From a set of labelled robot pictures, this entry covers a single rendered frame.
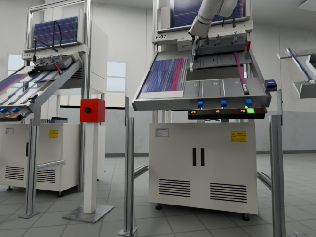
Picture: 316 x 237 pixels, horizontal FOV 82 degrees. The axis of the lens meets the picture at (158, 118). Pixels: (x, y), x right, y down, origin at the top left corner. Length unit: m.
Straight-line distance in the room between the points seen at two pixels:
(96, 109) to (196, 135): 0.69
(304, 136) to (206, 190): 5.10
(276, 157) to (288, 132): 4.85
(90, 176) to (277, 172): 1.08
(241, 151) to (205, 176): 0.28
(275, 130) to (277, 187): 0.25
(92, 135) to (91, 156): 0.14
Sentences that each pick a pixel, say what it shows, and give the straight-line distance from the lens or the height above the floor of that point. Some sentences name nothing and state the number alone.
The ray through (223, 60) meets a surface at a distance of 1.34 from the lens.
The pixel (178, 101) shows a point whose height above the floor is 0.71.
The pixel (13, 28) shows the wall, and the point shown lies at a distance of 5.06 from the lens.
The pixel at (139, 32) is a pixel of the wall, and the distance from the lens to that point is 4.65.
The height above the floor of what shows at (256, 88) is 0.78.
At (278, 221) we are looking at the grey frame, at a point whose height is 0.16.
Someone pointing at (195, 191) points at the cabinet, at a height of 0.17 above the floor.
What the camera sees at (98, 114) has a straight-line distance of 1.30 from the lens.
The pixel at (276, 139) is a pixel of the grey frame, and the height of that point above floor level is 0.53.
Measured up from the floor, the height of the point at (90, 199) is 0.10.
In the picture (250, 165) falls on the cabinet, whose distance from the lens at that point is 1.29.
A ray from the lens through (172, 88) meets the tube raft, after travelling 1.07.
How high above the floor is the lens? 0.56
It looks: 4 degrees up
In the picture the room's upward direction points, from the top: straight up
